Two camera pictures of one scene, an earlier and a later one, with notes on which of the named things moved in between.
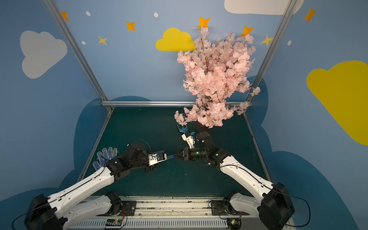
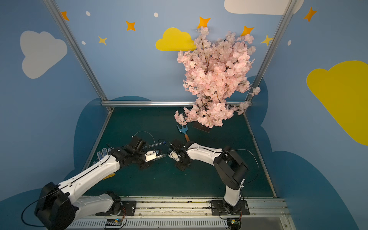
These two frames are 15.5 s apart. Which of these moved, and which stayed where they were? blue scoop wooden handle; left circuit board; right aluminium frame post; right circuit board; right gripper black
Moved: right gripper black
Stayed: blue scoop wooden handle; right circuit board; left circuit board; right aluminium frame post
